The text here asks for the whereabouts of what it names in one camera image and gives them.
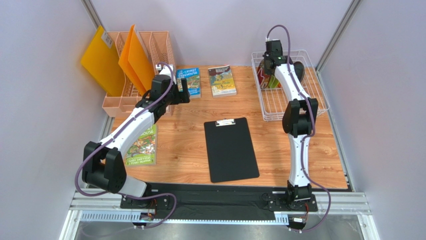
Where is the red floral plate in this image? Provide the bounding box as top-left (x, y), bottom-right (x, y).
top-left (257, 60), bottom-right (271, 89)

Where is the green plate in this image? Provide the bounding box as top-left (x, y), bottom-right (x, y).
top-left (268, 75), bottom-right (281, 89)

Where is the dark black plate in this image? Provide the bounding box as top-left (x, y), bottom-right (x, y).
top-left (293, 61), bottom-right (305, 82)

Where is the white wire dish rack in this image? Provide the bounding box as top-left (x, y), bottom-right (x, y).
top-left (251, 49), bottom-right (330, 122)

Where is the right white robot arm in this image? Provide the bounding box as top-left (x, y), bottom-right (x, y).
top-left (263, 39), bottom-right (319, 205)

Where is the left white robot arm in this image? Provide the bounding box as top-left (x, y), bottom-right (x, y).
top-left (76, 73), bottom-right (190, 199)

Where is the blue treehouse book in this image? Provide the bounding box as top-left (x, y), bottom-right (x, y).
top-left (176, 67), bottom-right (201, 99)

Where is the orange folder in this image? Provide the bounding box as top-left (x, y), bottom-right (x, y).
top-left (118, 24), bottom-right (155, 95)

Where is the yellow cover book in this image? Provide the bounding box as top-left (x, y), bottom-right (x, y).
top-left (208, 65), bottom-right (237, 98)

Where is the yellow folder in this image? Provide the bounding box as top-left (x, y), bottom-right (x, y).
top-left (80, 26), bottom-right (125, 97)

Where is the green treehouse book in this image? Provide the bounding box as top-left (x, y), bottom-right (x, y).
top-left (125, 124), bottom-right (158, 167)

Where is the black clipboard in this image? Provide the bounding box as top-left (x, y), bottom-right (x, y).
top-left (203, 117), bottom-right (260, 183)

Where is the black base mat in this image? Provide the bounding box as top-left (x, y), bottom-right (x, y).
top-left (120, 183), bottom-right (318, 221)

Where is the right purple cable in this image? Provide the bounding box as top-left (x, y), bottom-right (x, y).
top-left (266, 24), bottom-right (332, 233)

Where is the aluminium frame rail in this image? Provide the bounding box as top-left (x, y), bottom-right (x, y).
top-left (69, 191), bottom-right (371, 225)

